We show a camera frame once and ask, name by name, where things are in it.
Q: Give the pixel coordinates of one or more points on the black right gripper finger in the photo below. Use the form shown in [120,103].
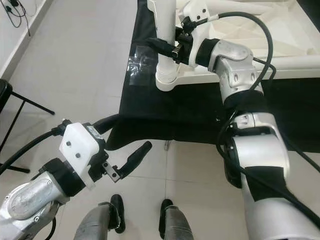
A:
[162,49]

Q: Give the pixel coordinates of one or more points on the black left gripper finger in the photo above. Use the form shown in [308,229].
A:
[106,124]
[136,159]

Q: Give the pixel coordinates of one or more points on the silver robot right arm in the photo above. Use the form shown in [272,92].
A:
[235,65]

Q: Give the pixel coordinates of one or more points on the black table cloth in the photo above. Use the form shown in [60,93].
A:
[170,115]

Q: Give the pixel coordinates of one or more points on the silver robot left leg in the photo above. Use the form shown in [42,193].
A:
[95,225]

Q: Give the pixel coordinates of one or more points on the silver robot leg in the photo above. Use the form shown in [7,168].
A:
[95,225]
[179,225]

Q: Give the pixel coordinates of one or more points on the black robot right foot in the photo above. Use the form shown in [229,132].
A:
[165,217]

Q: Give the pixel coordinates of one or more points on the silver robot right leg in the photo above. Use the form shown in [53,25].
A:
[179,225]

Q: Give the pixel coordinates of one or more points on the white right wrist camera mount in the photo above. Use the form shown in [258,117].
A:
[197,11]

